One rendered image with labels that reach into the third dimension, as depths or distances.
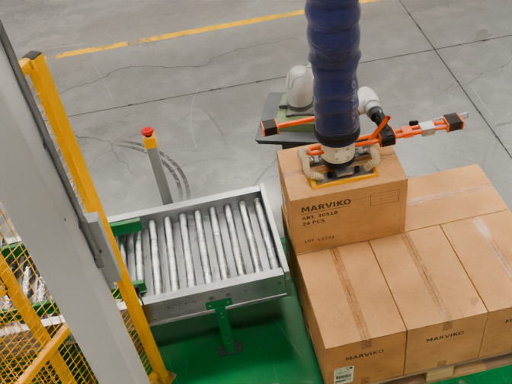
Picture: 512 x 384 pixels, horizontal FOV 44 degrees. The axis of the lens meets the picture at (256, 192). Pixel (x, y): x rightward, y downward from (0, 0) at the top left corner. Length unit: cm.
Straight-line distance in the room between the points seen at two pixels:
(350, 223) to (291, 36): 326
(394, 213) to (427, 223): 27
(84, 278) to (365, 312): 161
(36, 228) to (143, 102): 396
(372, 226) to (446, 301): 54
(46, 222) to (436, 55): 462
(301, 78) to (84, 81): 297
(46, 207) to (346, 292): 186
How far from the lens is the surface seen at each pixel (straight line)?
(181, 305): 336
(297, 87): 378
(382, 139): 325
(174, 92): 578
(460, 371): 368
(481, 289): 335
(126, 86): 602
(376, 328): 315
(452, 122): 337
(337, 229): 337
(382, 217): 340
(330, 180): 321
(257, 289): 335
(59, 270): 199
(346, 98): 297
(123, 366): 240
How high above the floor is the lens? 314
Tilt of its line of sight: 43 degrees down
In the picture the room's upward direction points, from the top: 9 degrees counter-clockwise
